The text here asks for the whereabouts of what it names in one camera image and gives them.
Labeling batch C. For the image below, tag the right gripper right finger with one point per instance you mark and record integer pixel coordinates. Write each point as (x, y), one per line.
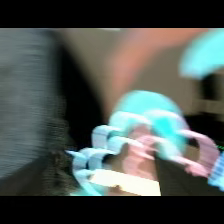
(176, 183)

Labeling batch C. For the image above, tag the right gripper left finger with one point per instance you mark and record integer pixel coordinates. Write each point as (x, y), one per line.
(59, 166)

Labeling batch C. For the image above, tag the grey garment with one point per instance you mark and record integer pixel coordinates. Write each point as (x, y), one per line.
(23, 100)

